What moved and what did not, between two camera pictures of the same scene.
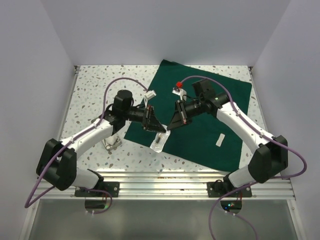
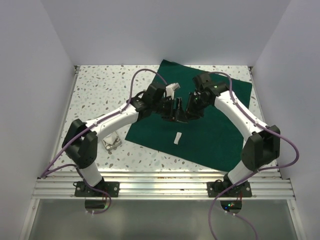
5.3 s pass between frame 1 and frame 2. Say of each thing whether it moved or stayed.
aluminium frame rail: stayed
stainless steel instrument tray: stayed
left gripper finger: moved
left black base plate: stayed
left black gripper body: moved
